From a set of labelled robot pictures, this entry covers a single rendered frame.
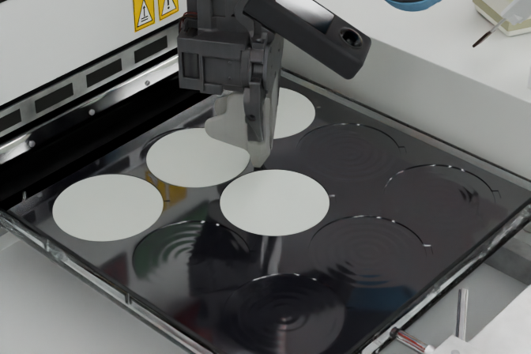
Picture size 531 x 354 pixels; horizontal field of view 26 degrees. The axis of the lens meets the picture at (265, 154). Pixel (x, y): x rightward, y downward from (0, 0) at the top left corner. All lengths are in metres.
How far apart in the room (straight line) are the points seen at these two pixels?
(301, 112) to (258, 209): 0.17
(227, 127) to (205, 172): 0.06
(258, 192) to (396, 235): 0.14
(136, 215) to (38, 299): 0.13
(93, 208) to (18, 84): 0.13
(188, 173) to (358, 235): 0.18
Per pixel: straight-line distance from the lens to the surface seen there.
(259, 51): 1.00
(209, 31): 1.02
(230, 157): 1.11
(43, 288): 1.11
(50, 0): 1.07
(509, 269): 1.12
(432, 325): 1.06
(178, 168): 1.10
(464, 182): 1.10
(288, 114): 1.18
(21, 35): 1.07
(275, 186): 1.08
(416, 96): 1.18
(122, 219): 1.05
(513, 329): 0.98
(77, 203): 1.07
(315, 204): 1.06
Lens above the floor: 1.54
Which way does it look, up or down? 35 degrees down
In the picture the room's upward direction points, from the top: straight up
